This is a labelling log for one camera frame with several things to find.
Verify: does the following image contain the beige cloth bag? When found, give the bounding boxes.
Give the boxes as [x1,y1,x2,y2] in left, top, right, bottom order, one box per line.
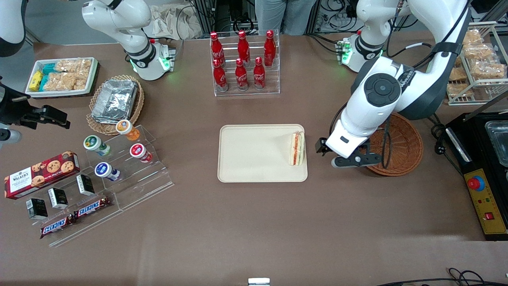
[151,4,203,40]

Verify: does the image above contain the stack of foil trays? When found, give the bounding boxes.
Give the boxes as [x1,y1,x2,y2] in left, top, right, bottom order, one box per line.
[91,79,139,124]

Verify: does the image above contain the triangular sandwich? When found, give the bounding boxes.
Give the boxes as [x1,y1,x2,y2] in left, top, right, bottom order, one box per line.
[291,131,305,166]

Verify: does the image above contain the brown round wicker basket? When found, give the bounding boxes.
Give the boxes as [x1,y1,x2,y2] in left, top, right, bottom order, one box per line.
[359,112,424,177]

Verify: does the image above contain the black appliance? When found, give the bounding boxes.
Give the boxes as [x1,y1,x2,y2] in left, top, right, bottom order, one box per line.
[444,91,508,242]

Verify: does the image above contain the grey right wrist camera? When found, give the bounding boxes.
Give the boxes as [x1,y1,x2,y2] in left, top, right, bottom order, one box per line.
[0,128,23,145]

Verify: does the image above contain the small black box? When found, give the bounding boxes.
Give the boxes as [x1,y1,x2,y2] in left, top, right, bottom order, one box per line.
[76,174,96,196]
[26,198,48,220]
[48,188,69,210]

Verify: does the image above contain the white wire rack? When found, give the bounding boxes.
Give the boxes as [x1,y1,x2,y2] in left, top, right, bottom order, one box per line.
[446,22,508,106]

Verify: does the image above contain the red lid yogurt cup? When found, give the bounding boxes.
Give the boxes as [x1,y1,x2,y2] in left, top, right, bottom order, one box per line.
[129,143,153,163]

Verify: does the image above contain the Snickers bar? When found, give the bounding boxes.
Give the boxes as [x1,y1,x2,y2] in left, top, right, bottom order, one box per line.
[73,196,113,220]
[40,214,76,239]

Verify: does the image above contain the clear acrylic bottle rack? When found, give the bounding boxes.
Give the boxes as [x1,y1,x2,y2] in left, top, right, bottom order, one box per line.
[210,29,281,97]

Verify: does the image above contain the person legs in grey trousers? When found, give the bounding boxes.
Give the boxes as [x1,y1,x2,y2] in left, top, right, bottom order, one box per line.
[254,0,318,36]

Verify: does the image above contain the clear acrylic stepped snack stand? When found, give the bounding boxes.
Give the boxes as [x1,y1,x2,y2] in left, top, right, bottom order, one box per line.
[8,171,123,247]

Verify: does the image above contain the red Walkers cookie box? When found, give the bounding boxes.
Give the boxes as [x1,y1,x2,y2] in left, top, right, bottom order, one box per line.
[4,151,81,200]

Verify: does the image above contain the red cola bottle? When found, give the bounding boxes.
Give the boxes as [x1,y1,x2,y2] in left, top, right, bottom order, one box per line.
[210,32,225,66]
[235,58,249,91]
[213,59,229,92]
[264,30,276,67]
[253,57,266,90]
[237,30,250,66]

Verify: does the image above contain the orange lid yogurt cup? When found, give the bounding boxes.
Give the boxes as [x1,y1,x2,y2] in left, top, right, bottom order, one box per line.
[115,120,140,141]

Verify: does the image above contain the light woven oval basket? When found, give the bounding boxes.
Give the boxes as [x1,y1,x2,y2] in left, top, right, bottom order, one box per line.
[86,75,145,136]

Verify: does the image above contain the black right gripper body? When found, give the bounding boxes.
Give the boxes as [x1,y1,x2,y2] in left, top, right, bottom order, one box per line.
[0,77,36,126]

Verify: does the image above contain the yellow control panel with button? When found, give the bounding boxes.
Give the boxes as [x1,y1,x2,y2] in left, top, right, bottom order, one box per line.
[464,168,508,236]

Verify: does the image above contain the yellow snack pack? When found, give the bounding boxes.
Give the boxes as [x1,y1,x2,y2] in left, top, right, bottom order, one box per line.
[29,71,43,92]

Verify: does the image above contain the clear glass container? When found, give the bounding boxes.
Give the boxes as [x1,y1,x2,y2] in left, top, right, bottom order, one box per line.
[484,120,508,167]

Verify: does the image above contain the rice cracker snack bag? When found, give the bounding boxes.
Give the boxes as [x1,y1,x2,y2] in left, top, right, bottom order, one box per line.
[54,58,92,74]
[43,71,89,92]

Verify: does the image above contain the green lid yogurt cup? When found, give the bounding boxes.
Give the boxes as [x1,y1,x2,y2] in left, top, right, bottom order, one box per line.
[83,135,112,157]

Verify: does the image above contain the clear acrylic stepped cup stand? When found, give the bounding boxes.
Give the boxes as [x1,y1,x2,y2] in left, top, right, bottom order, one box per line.
[85,124,175,211]

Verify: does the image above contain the black power cable with plug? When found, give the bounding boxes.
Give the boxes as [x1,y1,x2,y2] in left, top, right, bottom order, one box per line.
[431,113,465,175]

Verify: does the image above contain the blue lid yogurt cup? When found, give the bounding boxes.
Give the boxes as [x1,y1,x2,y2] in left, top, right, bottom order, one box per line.
[94,162,121,182]

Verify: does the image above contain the beige rectangular tray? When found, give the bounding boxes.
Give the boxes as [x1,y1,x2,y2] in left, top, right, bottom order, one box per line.
[217,124,308,183]

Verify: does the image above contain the white rectangular snack tray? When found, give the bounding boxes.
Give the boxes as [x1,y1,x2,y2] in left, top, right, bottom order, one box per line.
[25,57,99,98]

